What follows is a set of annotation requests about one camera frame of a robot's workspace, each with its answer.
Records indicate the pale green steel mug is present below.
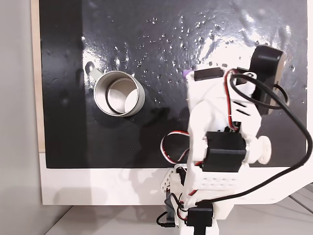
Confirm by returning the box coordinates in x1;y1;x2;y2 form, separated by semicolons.
85;61;146;118

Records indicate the red white black servo cable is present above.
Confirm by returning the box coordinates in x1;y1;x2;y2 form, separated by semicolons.
159;130;192;165

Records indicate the black table mat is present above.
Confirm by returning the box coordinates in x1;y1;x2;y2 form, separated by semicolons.
38;0;308;169

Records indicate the black camera box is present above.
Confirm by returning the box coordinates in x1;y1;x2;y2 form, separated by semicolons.
248;45;287;116

